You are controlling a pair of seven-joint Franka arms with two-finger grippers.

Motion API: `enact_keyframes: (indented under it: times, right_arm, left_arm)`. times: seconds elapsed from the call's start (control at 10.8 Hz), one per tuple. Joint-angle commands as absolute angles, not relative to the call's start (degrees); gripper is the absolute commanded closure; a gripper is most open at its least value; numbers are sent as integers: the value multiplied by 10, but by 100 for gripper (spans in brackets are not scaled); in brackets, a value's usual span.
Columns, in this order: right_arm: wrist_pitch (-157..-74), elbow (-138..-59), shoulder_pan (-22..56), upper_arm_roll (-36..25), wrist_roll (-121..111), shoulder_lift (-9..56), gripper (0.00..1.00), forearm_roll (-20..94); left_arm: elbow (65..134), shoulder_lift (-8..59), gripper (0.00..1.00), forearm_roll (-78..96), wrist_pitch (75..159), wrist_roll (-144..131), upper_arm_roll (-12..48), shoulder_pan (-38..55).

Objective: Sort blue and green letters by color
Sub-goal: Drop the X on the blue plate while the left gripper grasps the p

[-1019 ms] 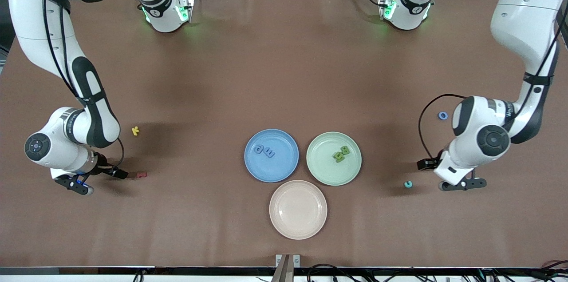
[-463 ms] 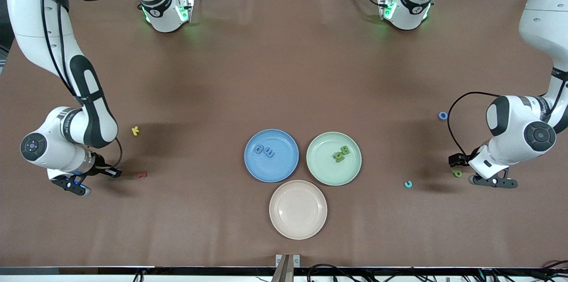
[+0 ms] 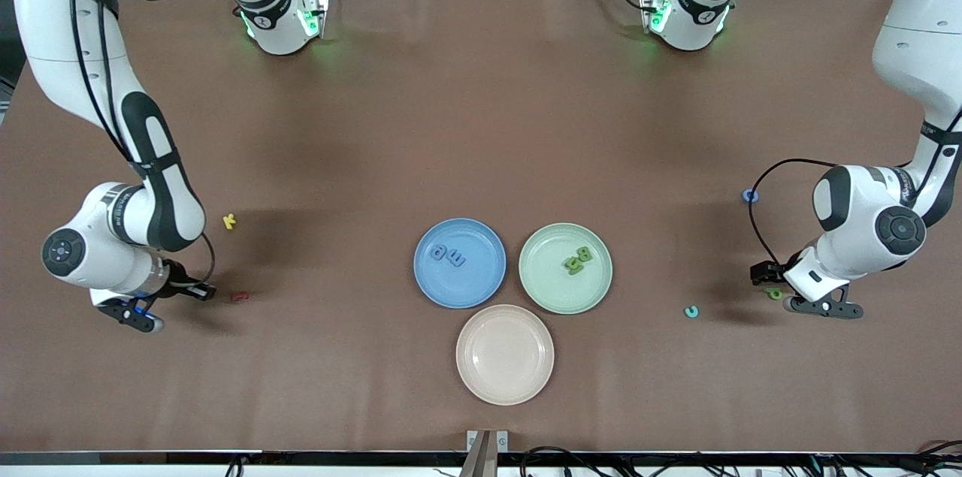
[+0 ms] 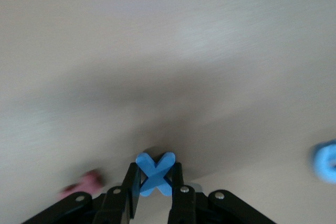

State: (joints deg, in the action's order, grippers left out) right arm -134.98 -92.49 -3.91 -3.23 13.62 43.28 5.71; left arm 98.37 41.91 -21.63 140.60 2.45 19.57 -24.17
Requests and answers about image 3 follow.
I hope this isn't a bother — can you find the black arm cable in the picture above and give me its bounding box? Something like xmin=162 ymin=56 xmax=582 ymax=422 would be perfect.
xmin=68 ymin=0 xmax=218 ymax=284
xmin=747 ymin=0 xmax=962 ymax=269

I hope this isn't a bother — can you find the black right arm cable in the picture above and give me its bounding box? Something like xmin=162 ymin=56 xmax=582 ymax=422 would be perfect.
xmin=68 ymin=0 xmax=218 ymax=284

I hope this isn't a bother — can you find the brown table cover sheet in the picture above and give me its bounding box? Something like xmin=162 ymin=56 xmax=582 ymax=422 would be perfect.
xmin=0 ymin=0 xmax=962 ymax=455

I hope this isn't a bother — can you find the black looped floor cable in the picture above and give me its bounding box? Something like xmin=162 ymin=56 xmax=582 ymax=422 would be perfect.
xmin=519 ymin=446 xmax=606 ymax=477

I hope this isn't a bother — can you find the black floor cable bundle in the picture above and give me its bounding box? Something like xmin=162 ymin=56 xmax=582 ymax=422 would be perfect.
xmin=891 ymin=438 xmax=962 ymax=477

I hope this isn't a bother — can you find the green plate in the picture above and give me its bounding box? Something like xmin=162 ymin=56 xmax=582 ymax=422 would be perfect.
xmin=519 ymin=222 xmax=613 ymax=315

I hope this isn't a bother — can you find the beige plate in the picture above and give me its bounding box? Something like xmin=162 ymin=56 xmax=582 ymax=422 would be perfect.
xmin=455 ymin=304 xmax=555 ymax=406

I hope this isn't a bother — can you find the metal table edge bracket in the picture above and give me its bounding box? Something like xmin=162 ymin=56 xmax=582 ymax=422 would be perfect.
xmin=460 ymin=430 xmax=510 ymax=477

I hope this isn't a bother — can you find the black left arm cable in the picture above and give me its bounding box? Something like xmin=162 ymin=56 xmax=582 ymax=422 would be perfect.
xmin=747 ymin=0 xmax=962 ymax=269

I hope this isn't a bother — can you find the blue plate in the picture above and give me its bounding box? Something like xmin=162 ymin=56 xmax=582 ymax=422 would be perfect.
xmin=413 ymin=218 xmax=507 ymax=309

